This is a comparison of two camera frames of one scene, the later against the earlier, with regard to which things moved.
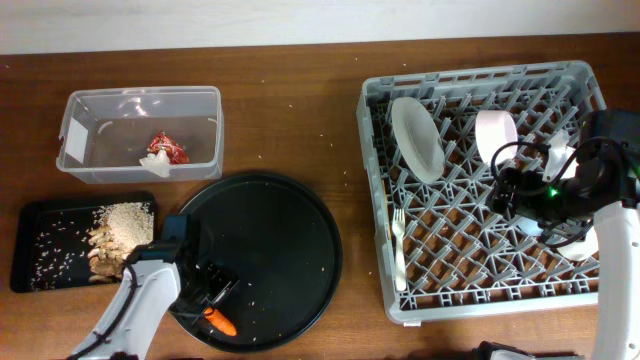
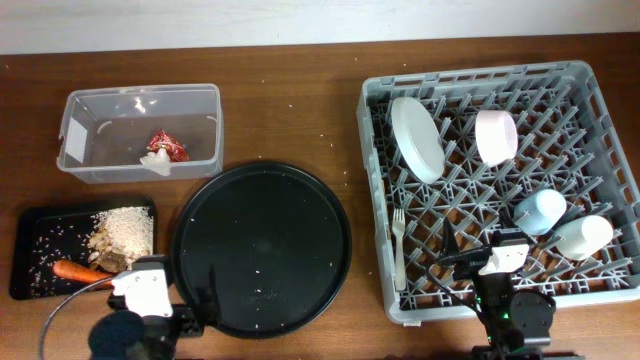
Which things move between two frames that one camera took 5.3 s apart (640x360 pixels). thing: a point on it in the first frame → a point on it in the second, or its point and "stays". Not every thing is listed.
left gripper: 224,282 → 208,305
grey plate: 418,139 stays
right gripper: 522,205 → 470,264
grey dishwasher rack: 428,143 stays
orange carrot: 219,321 → 79,274
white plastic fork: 398,227 stays
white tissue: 157,162 stays
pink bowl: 493,130 stays
